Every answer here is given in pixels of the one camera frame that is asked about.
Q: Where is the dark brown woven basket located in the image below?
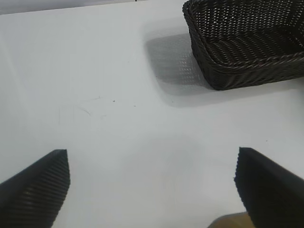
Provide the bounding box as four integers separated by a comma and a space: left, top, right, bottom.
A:
182, 0, 304, 91

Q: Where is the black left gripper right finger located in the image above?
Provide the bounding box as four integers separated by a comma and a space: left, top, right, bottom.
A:
233, 146, 304, 228

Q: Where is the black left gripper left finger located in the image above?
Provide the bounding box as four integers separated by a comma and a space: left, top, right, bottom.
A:
0, 149, 71, 228

